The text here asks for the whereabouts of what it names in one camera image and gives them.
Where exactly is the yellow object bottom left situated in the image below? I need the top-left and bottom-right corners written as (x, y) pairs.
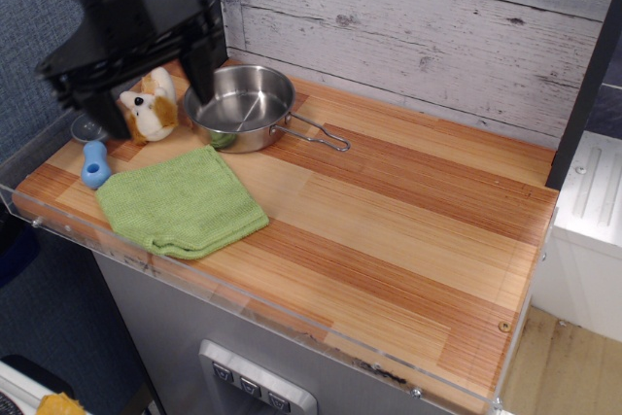
top-left (36, 393), bottom-right (86, 415)

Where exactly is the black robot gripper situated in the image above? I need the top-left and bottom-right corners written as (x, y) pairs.
top-left (36, 0), bottom-right (219, 139)

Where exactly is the blue plastic toy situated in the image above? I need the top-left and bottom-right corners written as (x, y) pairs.
top-left (81, 141), bottom-right (112, 190)

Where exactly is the stainless steel pan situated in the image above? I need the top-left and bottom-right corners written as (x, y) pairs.
top-left (184, 65), bottom-right (351, 154)

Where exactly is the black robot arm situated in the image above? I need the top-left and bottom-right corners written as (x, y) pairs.
top-left (36, 0), bottom-right (223, 140)

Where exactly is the white ribbed metal box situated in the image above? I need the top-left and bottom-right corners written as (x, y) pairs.
top-left (532, 131), bottom-right (621, 341)

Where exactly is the grey cabinet with dispenser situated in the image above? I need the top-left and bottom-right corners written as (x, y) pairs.
top-left (96, 255), bottom-right (491, 414)

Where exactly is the dark vertical post right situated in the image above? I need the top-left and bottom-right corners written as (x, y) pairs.
top-left (545, 0), bottom-right (621, 190)

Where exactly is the green cloth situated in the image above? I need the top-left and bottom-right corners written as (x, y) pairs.
top-left (96, 146), bottom-right (269, 259)

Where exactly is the clear acrylic table guard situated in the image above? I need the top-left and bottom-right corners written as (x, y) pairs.
top-left (4, 175), bottom-right (556, 414)

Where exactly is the plush corgi toy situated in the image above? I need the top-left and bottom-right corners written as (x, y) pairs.
top-left (120, 67), bottom-right (179, 146)

